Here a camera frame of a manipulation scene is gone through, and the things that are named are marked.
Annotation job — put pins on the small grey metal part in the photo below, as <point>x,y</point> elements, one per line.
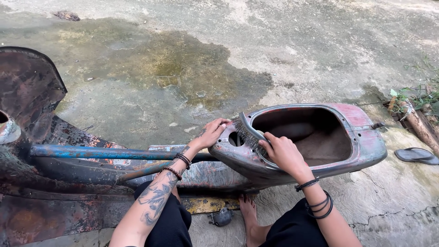
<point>222,216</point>

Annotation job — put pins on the person's right fingers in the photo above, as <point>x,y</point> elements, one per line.
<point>265,140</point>

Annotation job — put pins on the person's right hand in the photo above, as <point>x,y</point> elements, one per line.
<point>285,153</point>

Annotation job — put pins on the rusty scooter frame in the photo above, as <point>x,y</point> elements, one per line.
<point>144,161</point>

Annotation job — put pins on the wooden log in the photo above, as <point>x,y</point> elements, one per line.
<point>419,126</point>

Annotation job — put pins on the green weeds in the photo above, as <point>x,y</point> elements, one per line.
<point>416,92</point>

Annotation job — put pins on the person's black trousers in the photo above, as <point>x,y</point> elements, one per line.
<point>219,223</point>

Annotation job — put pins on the person's right foot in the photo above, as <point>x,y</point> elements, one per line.
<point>252,219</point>

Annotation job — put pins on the grey flip-flop sandal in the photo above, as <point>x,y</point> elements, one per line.
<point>416,155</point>

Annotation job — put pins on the person's left hand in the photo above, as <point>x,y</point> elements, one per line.
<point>208,135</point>

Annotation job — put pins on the dark debris clump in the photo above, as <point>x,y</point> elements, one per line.
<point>66,15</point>

